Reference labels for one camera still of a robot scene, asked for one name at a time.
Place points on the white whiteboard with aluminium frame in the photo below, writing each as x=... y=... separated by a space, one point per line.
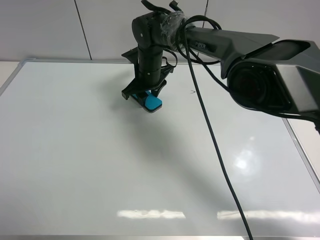
x=78 y=159

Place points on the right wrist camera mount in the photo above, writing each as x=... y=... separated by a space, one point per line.
x=132 y=56

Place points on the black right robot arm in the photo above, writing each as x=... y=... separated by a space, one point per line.
x=263 y=73

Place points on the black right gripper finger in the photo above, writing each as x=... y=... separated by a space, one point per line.
x=155 y=92
x=142 y=98

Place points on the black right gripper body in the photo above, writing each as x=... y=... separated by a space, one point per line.
x=147 y=81

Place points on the blue whiteboard eraser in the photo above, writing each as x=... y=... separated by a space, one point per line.
x=152 y=103

